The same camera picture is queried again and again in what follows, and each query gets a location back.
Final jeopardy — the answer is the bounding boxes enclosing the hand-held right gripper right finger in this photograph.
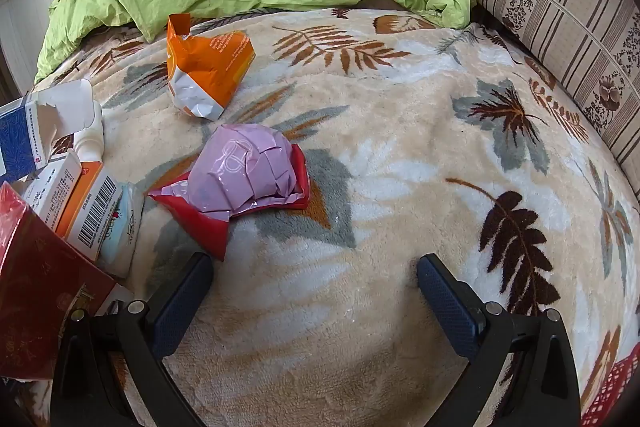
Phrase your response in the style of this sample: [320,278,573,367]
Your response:
[416,253,581,427]

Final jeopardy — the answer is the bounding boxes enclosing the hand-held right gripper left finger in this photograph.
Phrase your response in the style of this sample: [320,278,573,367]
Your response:
[50,252,216,427]

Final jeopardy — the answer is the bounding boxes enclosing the teal tissue pack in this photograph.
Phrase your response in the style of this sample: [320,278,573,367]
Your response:
[97,182,146,279]

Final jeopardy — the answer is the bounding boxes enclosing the orange barcode box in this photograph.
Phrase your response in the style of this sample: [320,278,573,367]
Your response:
[52,161,123,260]

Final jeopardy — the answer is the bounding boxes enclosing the pink plastic bag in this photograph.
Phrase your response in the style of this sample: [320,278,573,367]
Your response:
[150,123,303,220]

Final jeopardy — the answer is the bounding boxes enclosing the white medicine box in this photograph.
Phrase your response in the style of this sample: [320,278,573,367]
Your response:
[22,150,83,220]

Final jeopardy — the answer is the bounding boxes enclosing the white plastic bottle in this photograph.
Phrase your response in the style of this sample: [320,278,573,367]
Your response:
[75,99,106,162]

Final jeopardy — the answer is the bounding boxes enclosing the blue and white torn box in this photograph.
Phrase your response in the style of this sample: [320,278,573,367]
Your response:
[0,79,103,180]

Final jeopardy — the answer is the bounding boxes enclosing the orange wrapper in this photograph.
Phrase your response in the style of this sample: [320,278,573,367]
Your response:
[166,13,257,122]

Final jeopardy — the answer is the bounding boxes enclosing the red plastic wrapper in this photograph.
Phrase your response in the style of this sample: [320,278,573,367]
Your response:
[148,144,311,262]

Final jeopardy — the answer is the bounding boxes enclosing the dark red cardboard box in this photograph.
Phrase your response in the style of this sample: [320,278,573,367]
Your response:
[0,182,133,380]

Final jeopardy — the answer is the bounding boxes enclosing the leaf print fleece blanket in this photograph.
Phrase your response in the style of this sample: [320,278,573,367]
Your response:
[0,7,640,427]

